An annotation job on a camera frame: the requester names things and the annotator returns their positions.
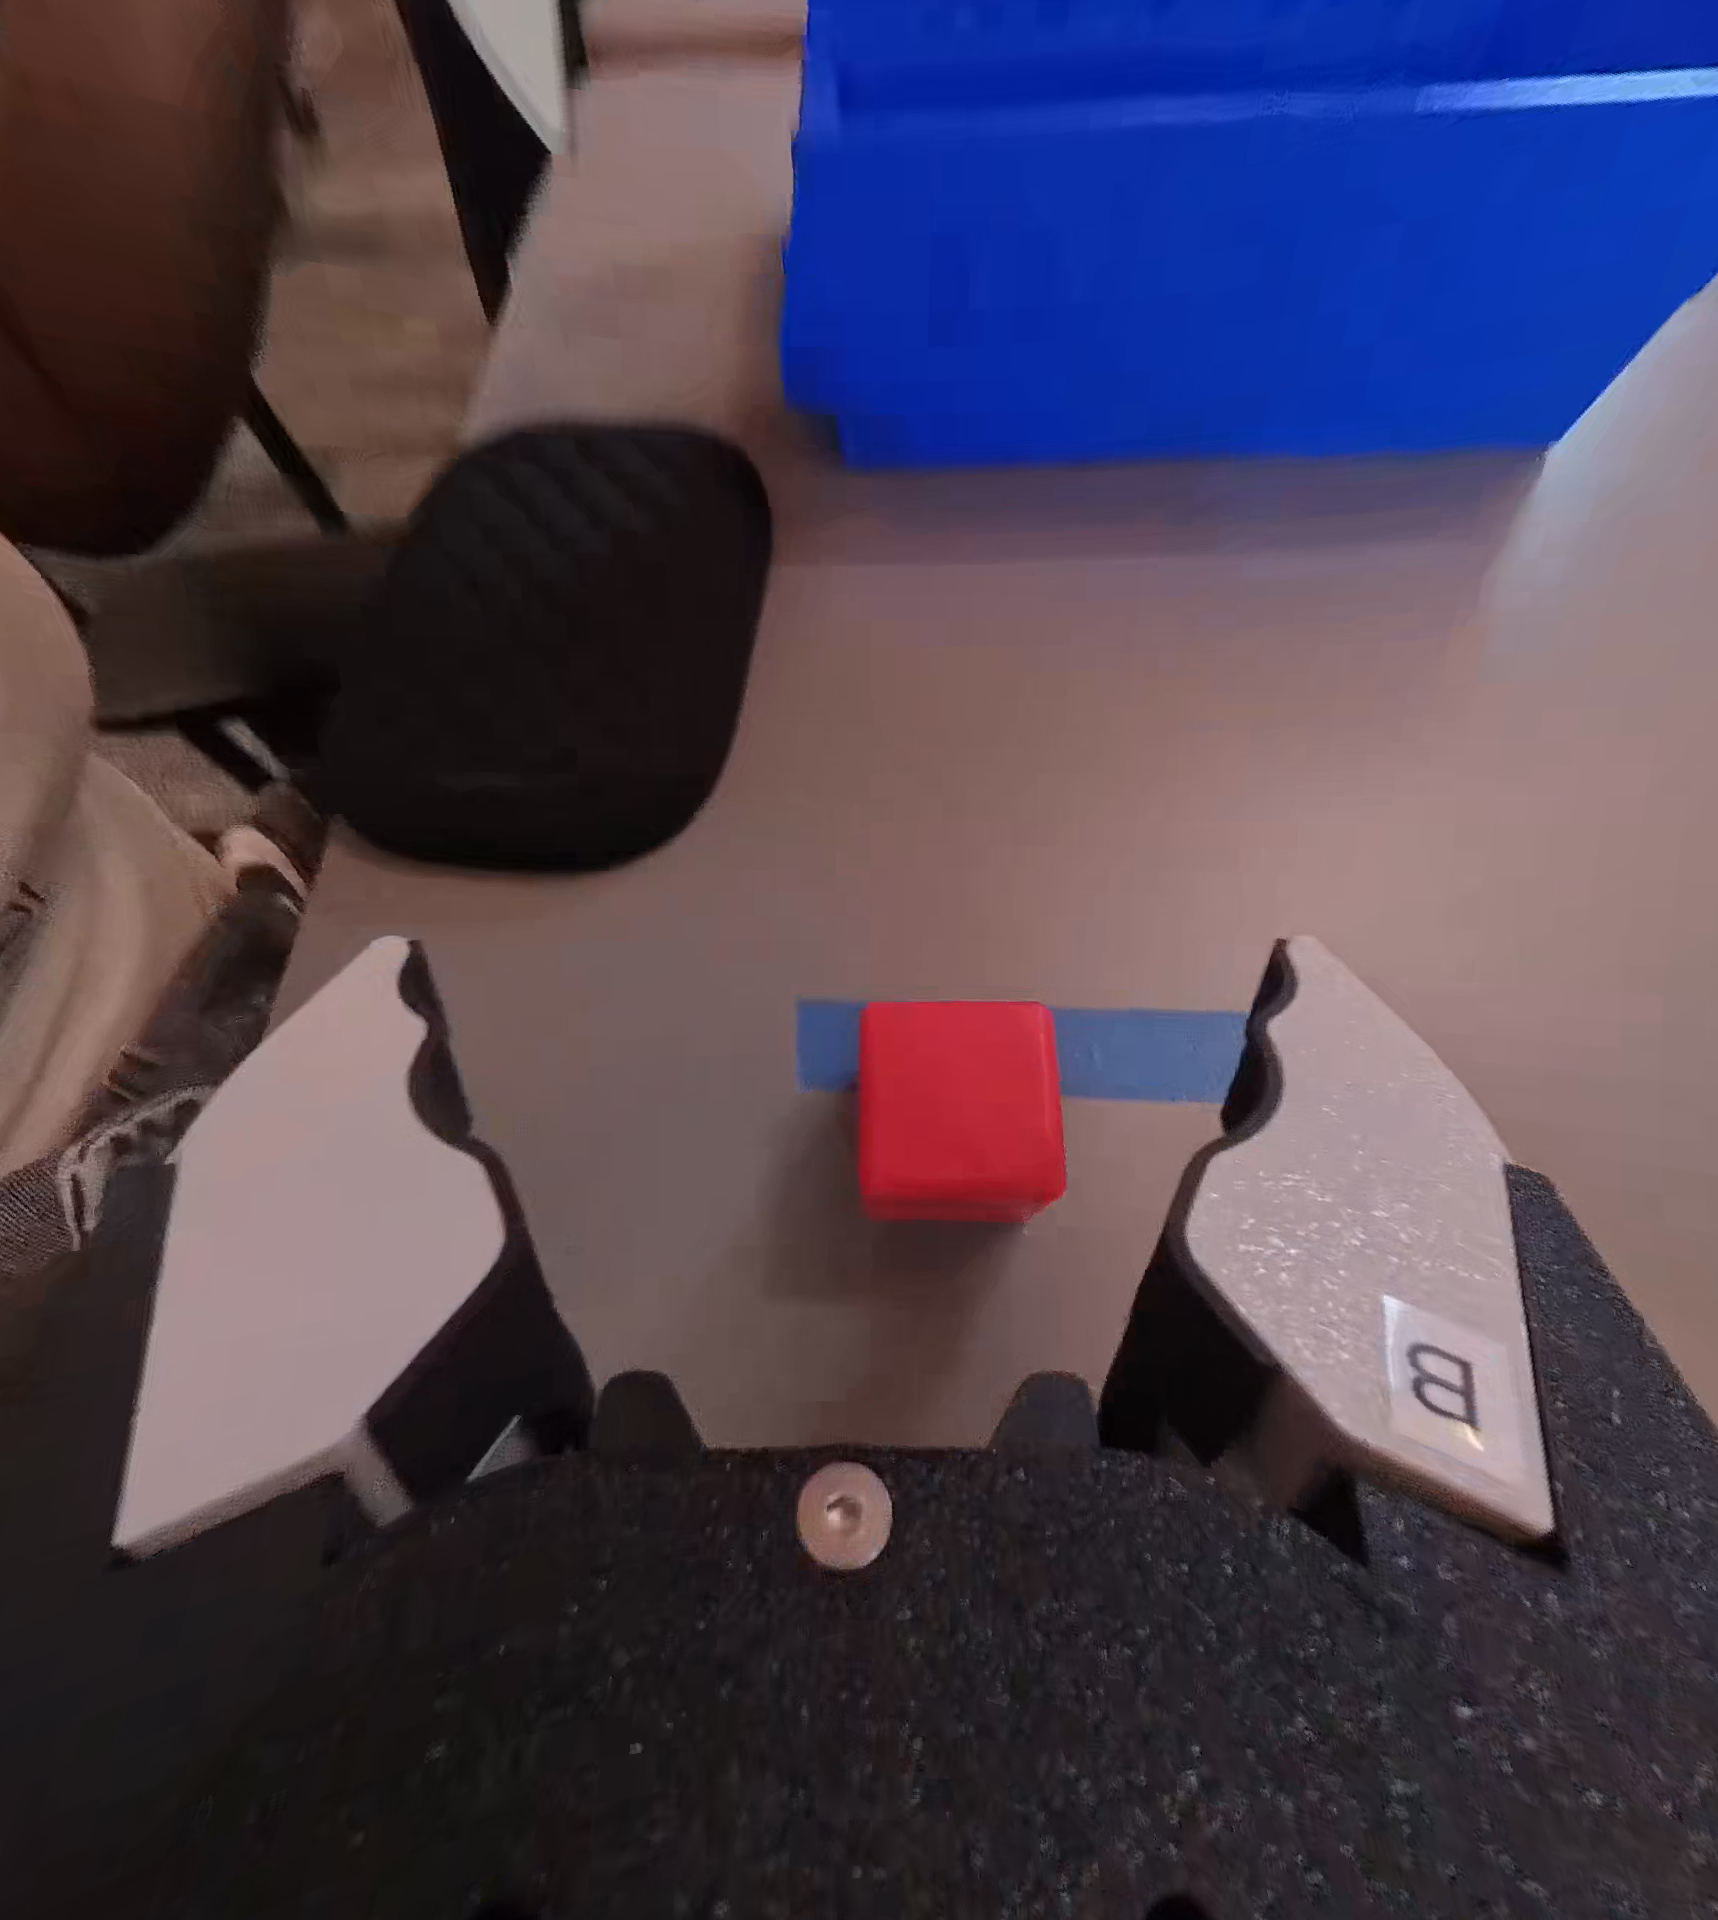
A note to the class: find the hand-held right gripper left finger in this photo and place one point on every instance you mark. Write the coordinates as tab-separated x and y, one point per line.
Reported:
305	1275

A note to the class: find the person's left forearm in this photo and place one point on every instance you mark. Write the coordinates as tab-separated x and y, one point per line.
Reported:
79	271

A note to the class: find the red foam cube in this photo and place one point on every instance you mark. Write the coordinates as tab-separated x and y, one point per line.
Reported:
957	1102

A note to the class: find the blue tape strip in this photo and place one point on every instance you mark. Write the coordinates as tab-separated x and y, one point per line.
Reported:
1144	1051

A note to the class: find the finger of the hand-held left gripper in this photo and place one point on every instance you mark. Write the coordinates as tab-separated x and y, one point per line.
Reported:
523	69

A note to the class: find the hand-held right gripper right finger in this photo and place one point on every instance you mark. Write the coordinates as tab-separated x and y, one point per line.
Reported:
1368	1230

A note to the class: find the blue plastic bin with tag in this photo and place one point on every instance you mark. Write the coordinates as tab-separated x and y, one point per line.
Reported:
1248	271

